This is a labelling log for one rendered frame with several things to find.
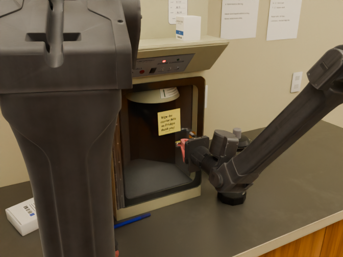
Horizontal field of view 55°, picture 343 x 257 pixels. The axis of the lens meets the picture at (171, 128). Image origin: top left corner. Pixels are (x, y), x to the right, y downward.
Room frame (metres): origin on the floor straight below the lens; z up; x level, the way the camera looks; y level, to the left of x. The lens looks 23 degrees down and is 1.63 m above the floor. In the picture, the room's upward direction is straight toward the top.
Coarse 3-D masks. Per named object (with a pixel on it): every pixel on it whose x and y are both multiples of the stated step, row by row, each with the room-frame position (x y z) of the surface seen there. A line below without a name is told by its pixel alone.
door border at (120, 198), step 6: (114, 132) 0.87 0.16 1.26; (114, 138) 0.87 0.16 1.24; (114, 144) 0.87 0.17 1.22; (114, 150) 0.86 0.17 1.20; (120, 150) 0.87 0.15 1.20; (114, 156) 0.86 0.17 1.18; (120, 156) 0.87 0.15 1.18; (120, 162) 0.87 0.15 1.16; (114, 168) 0.86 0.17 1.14; (120, 168) 0.87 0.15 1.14; (120, 174) 0.87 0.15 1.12; (120, 180) 0.87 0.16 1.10; (120, 186) 0.87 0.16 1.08; (120, 192) 0.87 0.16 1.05; (120, 198) 0.87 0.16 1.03; (120, 204) 0.87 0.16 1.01
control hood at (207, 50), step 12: (204, 36) 0.99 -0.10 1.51; (144, 48) 0.80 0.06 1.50; (156, 48) 0.82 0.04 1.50; (168, 48) 0.83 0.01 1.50; (180, 48) 0.85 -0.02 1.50; (192, 48) 0.87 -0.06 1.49; (204, 48) 0.89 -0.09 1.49; (216, 48) 0.91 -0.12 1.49; (192, 60) 0.92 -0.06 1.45; (204, 60) 0.94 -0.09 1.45; (180, 72) 0.95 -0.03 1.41
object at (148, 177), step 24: (144, 96) 0.91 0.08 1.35; (168, 96) 0.95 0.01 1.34; (192, 96) 0.98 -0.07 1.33; (120, 120) 0.88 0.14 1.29; (144, 120) 0.91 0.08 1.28; (192, 120) 0.98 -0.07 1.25; (120, 144) 0.87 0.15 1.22; (144, 144) 0.91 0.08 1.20; (168, 144) 0.94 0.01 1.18; (144, 168) 0.91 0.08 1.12; (168, 168) 0.94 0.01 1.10; (144, 192) 0.91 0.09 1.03; (168, 192) 0.94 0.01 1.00
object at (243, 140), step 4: (236, 128) 1.01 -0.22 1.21; (240, 128) 1.01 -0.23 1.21; (236, 132) 0.99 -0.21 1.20; (240, 132) 1.00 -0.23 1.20; (236, 136) 0.99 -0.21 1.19; (240, 136) 1.00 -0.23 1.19; (244, 136) 1.01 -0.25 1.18; (240, 140) 0.98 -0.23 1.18; (244, 140) 0.98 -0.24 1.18; (248, 140) 0.99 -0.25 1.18; (240, 144) 0.96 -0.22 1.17; (244, 144) 0.97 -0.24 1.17; (248, 144) 0.98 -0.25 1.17
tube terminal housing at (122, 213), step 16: (144, 0) 0.93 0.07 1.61; (160, 0) 0.95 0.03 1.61; (192, 0) 0.99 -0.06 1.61; (144, 16) 0.93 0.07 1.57; (160, 16) 0.95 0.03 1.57; (144, 32) 0.93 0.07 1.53; (160, 32) 0.95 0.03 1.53; (144, 80) 0.92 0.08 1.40; (160, 80) 0.95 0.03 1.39; (112, 160) 0.87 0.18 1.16; (112, 176) 0.88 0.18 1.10; (112, 192) 0.89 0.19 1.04; (192, 192) 1.00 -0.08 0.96; (128, 208) 0.89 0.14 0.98; (144, 208) 0.92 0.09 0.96
